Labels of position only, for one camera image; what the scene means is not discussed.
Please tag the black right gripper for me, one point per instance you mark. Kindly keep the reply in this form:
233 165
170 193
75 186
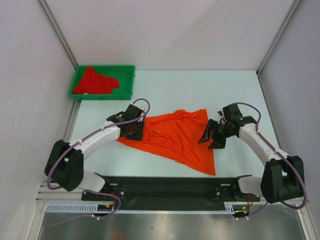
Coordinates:
218 143

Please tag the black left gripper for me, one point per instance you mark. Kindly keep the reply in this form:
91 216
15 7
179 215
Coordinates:
138 136

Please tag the orange t shirt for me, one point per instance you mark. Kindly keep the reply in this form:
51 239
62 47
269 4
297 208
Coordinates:
175 136

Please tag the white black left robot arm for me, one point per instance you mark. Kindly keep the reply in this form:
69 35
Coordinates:
65 167

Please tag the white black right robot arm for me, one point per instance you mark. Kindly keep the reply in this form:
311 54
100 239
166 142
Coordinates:
283 174

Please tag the green plastic tray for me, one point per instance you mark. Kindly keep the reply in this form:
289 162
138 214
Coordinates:
125 75

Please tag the red t shirt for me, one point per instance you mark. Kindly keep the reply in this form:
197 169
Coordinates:
95 83

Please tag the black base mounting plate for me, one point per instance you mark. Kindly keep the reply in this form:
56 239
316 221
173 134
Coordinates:
116 202

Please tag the grey slotted cable duct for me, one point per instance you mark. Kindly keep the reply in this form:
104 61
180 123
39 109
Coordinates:
105 208

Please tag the aluminium front frame rail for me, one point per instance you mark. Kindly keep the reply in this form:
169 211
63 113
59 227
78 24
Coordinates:
60 197

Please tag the left aluminium corner post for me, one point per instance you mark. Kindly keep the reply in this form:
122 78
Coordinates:
46 10

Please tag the aluminium corner post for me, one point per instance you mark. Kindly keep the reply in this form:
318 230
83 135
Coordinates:
279 35
46 10

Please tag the right aluminium corner post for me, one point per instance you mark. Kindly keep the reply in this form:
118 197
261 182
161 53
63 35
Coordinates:
279 35

